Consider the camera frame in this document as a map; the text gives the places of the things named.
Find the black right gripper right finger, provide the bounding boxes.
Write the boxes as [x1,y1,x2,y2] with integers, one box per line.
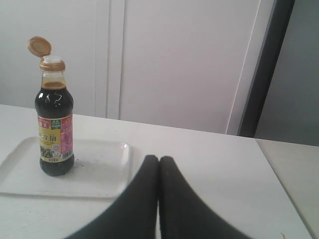
[159,156,249,239]

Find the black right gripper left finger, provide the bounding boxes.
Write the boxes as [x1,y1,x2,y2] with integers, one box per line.
[68,155,159,239]

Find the soy sauce bottle gold cap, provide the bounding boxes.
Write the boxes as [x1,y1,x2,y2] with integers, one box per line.
[26,36,75,178]

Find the white plastic tray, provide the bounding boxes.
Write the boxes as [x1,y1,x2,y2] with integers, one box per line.
[0,137,132,199]

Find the white cabinet doors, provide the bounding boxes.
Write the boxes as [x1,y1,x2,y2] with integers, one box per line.
[0,0,275,135]

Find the dark vertical post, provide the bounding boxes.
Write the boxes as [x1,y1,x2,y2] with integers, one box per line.
[237,0,295,137]

